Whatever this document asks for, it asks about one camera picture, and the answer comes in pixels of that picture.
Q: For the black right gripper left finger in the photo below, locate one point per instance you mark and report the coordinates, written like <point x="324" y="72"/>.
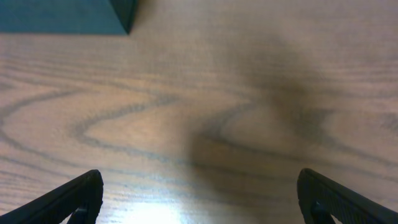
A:
<point x="79" y="200"/>

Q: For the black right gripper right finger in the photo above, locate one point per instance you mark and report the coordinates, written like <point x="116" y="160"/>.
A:
<point x="323" y="200"/>

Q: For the black gift box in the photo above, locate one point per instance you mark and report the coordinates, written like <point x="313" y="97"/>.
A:
<point x="103" y="17"/>

